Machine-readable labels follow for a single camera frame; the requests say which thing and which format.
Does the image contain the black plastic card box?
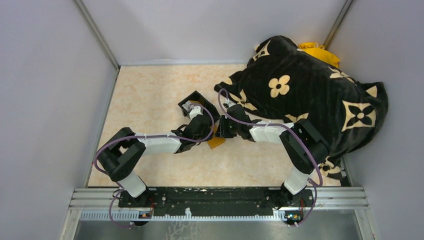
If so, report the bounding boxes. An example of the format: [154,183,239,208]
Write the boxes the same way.
[177,90,220,123]

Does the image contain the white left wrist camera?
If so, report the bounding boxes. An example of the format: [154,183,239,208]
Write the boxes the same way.
[183,102,203,120]

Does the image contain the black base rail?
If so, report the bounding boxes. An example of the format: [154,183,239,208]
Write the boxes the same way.
[63,186,371,232]

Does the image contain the yellow cloth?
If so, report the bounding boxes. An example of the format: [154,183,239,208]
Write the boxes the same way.
[298,42,340,68]

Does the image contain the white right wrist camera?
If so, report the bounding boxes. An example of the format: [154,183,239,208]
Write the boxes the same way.
[223,98,237,111]

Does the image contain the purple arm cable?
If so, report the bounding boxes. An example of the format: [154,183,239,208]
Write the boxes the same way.
[92,103,216,229]
[217,88,324,228]

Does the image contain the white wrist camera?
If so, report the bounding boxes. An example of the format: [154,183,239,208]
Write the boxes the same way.
[183,102,203,120]
[223,98,237,111]

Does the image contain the black flower-pattern blanket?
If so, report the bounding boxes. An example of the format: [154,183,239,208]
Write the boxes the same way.
[214,35,389,180]

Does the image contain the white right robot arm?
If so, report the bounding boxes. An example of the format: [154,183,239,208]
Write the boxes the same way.
[216,104,330,206]

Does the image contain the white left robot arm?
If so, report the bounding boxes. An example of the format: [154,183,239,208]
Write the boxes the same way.
[94,114,216,207]

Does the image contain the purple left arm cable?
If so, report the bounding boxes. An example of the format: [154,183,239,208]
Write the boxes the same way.
[92,103,216,229]

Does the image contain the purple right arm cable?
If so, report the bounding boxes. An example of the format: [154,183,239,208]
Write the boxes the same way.
[217,88,324,228]

